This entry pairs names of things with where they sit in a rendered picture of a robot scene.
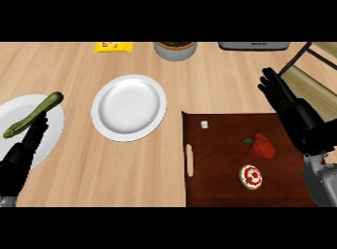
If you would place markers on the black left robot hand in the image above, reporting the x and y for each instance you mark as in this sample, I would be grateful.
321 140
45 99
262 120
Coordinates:
19 162

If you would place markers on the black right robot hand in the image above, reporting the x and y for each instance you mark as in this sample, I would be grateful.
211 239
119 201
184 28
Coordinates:
299 110

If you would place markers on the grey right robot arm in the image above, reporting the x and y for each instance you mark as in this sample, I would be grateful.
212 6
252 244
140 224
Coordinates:
332 183

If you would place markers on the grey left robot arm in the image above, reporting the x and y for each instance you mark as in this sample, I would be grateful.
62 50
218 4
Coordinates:
8 201

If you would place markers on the dark brown wooden tray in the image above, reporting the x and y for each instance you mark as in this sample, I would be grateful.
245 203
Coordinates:
234 155

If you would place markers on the white round plate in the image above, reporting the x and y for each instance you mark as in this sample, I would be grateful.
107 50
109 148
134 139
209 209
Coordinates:
4 129

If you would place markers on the red bell pepper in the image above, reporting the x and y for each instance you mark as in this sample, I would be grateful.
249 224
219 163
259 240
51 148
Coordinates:
264 146

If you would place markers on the green zucchini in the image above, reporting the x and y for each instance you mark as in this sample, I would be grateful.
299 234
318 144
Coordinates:
35 113

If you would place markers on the small white cube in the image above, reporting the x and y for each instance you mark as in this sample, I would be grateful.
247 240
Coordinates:
205 124

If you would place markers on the dark grey appliance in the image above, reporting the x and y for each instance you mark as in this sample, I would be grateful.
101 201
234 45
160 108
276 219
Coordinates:
253 45

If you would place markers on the white oval plate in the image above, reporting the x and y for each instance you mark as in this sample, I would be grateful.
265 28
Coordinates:
129 107

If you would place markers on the grey plant pot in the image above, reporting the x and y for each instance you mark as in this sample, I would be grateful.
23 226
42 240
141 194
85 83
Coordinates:
175 50

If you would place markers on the yellow packet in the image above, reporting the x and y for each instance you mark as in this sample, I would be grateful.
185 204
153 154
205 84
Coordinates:
113 46

